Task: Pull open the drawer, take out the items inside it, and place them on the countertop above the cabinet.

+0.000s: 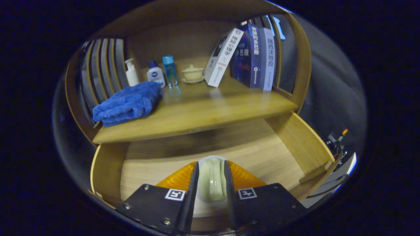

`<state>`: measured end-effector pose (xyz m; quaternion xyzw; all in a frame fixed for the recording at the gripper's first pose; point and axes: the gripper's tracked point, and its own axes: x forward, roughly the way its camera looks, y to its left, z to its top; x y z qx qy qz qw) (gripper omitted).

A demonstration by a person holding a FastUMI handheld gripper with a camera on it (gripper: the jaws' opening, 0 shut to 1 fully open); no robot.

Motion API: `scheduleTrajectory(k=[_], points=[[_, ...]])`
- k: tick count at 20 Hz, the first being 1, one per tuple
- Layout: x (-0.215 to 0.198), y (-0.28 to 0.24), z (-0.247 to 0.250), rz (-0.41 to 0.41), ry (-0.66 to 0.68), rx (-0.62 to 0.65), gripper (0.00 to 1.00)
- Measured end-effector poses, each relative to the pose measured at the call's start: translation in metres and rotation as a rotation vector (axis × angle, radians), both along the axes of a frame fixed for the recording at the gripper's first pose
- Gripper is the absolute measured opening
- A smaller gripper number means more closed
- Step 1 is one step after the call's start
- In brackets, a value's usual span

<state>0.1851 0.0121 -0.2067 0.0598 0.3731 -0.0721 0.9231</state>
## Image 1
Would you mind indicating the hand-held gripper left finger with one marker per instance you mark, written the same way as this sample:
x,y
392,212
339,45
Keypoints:
x,y
190,203

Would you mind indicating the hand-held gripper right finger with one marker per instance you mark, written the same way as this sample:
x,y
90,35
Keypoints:
x,y
229,203

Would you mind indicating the cream scrub brush with sponge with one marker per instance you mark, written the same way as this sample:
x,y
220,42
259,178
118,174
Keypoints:
x,y
212,180

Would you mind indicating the wooden drawer with black knob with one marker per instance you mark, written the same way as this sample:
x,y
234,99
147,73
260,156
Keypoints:
x,y
249,144

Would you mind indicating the wooden countertop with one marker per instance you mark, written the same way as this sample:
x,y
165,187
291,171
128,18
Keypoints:
x,y
203,111

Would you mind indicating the wooden cabinet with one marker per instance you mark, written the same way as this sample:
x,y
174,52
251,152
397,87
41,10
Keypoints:
x,y
183,39

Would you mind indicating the folded blue towel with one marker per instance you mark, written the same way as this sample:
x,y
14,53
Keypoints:
x,y
128,103

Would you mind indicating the black and orange clamp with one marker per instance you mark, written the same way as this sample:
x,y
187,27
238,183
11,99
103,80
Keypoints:
x,y
336,139

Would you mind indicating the white flat panel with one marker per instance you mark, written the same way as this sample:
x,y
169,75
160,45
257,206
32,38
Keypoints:
x,y
349,165

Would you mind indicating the cream lidded teacup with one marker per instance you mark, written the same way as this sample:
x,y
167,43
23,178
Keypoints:
x,y
193,73

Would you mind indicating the white bottle with blue cap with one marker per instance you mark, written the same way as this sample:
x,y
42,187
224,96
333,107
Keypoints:
x,y
156,76

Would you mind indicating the clear blue bottle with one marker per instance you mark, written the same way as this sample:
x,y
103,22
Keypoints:
x,y
170,72

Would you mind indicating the white pump bottle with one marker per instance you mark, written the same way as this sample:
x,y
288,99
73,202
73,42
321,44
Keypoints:
x,y
132,76

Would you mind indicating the white book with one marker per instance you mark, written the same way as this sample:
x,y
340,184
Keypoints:
x,y
223,59

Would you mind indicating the dark blue book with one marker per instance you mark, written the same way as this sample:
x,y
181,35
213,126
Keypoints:
x,y
247,59

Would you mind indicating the pale lavender book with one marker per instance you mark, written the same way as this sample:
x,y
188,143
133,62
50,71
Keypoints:
x,y
269,60

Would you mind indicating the black backdrop cloth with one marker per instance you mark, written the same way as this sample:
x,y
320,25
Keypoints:
x,y
328,91

